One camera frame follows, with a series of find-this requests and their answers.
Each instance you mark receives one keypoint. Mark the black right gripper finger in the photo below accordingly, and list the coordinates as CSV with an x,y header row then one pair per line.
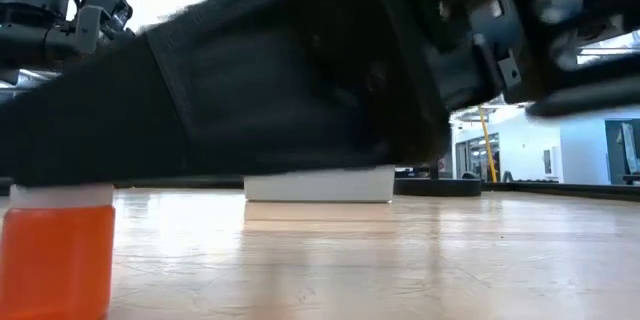
x,y
250,85

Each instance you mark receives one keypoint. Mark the orange dropper bottle white label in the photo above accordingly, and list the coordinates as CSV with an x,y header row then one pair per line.
x,y
55,260

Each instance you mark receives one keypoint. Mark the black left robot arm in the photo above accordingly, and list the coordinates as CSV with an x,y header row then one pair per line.
x,y
35,10

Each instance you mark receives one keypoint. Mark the translucent plastic bin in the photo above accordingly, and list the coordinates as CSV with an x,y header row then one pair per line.
x,y
320,185

